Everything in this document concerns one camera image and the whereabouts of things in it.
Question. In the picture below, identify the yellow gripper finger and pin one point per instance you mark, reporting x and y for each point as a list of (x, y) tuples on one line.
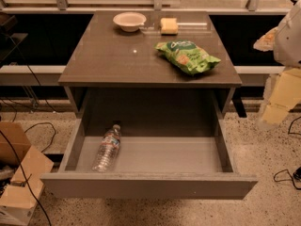
[(281, 94), (266, 42)]

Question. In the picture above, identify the clear plastic water bottle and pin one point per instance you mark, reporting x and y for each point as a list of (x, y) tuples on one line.
[(108, 149)]

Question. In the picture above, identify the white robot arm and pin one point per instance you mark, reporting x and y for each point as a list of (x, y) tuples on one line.
[(287, 45)]

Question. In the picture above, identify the grey open drawer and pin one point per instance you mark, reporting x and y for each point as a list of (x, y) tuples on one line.
[(173, 146)]

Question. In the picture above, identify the grey counter cabinet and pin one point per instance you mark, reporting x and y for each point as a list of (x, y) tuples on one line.
[(108, 57)]

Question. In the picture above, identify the green chip bag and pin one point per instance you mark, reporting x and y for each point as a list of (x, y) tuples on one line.
[(187, 56)]

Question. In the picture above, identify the yellow sponge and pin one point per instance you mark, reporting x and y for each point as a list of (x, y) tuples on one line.
[(169, 26)]

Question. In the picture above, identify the white bowl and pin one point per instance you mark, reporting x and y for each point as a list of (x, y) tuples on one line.
[(130, 21)]

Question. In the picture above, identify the brown cardboard box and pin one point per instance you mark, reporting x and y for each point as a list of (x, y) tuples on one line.
[(20, 196)]

